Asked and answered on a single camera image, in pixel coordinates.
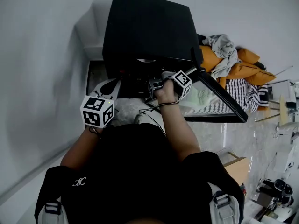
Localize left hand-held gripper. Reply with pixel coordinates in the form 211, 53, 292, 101
80, 78, 122, 128

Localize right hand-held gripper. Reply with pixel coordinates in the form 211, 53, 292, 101
148, 70, 193, 100

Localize black cabinet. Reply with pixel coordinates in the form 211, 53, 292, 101
102, 0, 249, 124

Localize person's right forearm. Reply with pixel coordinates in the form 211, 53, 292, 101
158, 101, 202, 163

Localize person's left forearm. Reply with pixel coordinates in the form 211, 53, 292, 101
60, 126, 103, 170

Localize person's right hand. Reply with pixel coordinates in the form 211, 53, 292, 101
155, 82, 180, 105

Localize light green blanket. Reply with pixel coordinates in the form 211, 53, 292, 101
186, 86, 212, 107

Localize orange cushion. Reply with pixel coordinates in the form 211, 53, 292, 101
230, 63, 277, 86
199, 45, 226, 81
237, 48, 260, 64

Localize person's grey shoe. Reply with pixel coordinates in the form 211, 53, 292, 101
134, 114, 147, 125

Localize grey crumpled clothes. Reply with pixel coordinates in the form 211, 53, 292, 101
202, 34, 242, 79

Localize white low cabinet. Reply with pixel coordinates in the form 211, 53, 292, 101
74, 2, 107, 61

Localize black white striped blanket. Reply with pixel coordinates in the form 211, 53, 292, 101
186, 78, 269, 115

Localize person's black shirt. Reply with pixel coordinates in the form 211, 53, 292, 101
34, 122, 245, 224

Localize metal rod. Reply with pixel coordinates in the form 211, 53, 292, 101
273, 65, 294, 77

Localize round wooden table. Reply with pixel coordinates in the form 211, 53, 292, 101
254, 94, 288, 127

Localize white machine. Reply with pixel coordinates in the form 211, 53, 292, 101
286, 79, 299, 108

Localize white appliance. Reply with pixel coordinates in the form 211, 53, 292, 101
273, 146, 297, 175

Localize black device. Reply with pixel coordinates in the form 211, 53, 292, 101
259, 178, 295, 207

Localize black wrist cord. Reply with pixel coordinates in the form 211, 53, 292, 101
139, 101, 181, 114
88, 126, 101, 139

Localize grey backpack strap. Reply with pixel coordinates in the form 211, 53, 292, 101
207, 182, 241, 224
37, 196, 68, 224

